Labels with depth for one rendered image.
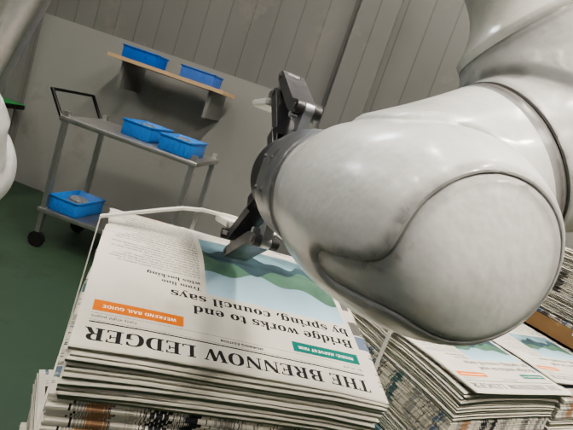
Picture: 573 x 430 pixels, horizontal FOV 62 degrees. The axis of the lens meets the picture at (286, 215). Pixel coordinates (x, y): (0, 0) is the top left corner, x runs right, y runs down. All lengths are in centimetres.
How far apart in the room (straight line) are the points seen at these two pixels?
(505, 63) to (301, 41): 395
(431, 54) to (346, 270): 399
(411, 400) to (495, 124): 72
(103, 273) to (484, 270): 34
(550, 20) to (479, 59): 4
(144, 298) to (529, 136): 32
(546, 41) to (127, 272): 37
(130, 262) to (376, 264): 33
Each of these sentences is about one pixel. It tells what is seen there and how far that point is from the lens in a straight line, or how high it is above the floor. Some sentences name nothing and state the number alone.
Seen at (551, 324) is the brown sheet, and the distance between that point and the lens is 145.
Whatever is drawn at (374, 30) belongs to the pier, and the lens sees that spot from 409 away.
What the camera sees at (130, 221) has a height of 119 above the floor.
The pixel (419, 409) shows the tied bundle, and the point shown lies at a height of 98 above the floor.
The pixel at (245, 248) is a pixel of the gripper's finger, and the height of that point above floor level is 123.
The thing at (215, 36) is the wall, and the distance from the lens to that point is 443.
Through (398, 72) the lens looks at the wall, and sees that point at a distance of 413.
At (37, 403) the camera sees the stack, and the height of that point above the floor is 83.
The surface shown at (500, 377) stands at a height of 107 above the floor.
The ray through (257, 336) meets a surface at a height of 117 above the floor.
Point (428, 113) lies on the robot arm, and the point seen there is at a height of 138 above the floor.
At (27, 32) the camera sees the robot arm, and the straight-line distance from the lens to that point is 67.
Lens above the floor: 136
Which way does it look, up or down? 10 degrees down
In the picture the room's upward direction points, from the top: 19 degrees clockwise
